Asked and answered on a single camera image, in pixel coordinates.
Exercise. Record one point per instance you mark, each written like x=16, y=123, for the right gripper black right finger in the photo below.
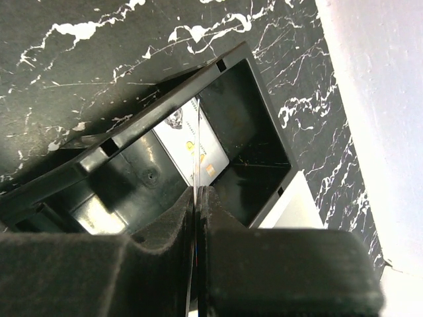
x=279, y=272

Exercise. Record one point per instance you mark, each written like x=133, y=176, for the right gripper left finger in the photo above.
x=147, y=273

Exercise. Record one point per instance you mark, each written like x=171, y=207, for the white plastic bin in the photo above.
x=294, y=209

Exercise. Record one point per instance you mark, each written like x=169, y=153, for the silver card with magnetic stripe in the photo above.
x=192, y=144

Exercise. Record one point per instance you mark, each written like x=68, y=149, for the black bin with white card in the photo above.
x=122, y=180

